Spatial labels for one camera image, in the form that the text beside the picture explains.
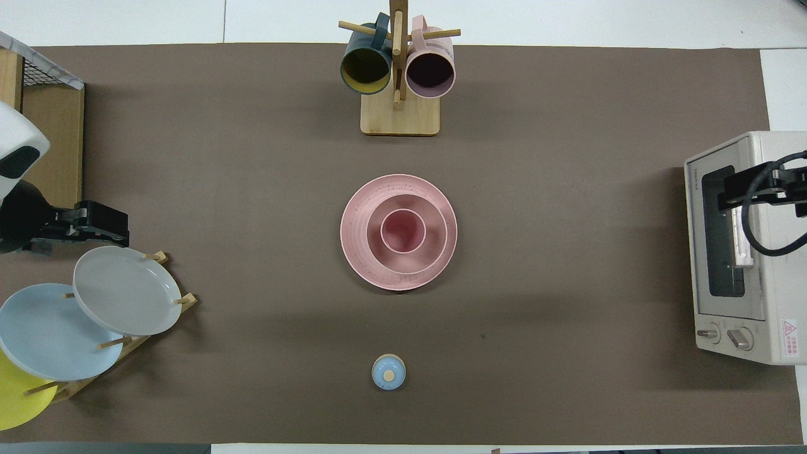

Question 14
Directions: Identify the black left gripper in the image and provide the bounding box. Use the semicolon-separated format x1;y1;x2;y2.
25;200;131;254

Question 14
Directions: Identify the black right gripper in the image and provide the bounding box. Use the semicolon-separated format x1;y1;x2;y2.
718;161;807;219

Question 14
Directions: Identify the pink cup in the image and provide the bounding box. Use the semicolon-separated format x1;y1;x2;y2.
380;208;427;255

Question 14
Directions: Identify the pink bowl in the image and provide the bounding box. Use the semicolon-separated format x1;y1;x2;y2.
366;194;449;276

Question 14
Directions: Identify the grey plate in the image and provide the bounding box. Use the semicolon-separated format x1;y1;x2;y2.
73;245;183;337

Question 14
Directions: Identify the beige toaster oven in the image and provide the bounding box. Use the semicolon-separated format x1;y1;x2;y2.
683;130;807;367

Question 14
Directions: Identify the wooden plate rack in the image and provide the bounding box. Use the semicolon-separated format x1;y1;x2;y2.
25;250;199;405

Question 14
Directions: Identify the light blue plate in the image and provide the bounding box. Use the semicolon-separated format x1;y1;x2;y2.
0;282;125;382

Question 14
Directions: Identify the brown table mat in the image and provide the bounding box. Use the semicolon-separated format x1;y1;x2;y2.
0;42;805;446

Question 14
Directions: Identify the yellow plate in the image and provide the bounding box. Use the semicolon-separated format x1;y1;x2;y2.
0;348;61;432

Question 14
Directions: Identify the pink plate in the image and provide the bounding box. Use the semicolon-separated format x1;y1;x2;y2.
339;173;459;292

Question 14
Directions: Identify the dark teal mug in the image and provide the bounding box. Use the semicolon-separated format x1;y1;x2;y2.
340;12;393;96

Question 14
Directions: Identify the wooden mug tree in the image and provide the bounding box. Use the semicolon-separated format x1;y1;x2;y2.
338;0;462;137

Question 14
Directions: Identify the pale pink mug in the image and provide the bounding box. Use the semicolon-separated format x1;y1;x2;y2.
405;15;456;100

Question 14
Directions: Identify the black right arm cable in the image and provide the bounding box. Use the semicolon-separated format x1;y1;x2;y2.
740;150;807;257

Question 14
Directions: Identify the wooden shelf with wire frame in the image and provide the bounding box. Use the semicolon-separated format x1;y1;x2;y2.
0;47;86;210

